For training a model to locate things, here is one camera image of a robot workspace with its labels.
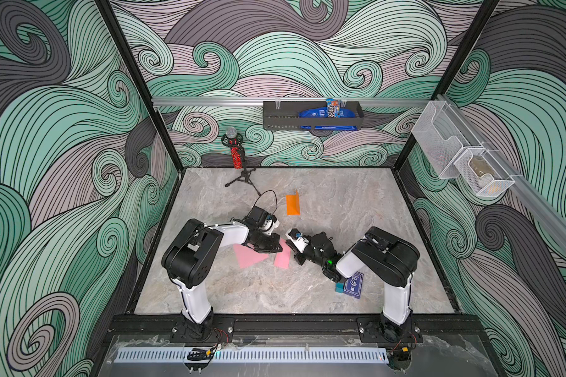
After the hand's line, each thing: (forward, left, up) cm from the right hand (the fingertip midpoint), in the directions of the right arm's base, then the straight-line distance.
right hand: (290, 240), depth 93 cm
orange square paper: (+19, -2, -2) cm, 19 cm away
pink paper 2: (-8, +3, 0) cm, 9 cm away
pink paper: (-7, +17, 0) cm, 18 cm away
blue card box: (-18, -22, 0) cm, 28 cm away
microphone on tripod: (+36, +24, +23) cm, 49 cm away
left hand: (-3, +4, 0) cm, 5 cm away
